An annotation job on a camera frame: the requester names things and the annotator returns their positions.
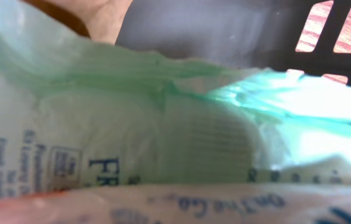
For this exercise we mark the teal wipes packet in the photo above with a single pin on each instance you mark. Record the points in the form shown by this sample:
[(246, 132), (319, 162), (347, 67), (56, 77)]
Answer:
[(75, 113)]

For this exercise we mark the dark grey plastic basket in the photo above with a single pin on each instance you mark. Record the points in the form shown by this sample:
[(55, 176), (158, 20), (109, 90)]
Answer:
[(238, 33)]

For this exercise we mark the brown snack pouch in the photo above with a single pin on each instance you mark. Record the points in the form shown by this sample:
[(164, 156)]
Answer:
[(100, 20)]

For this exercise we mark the orange small packet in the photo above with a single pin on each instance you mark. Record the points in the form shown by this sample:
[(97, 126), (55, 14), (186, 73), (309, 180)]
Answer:
[(230, 203)]

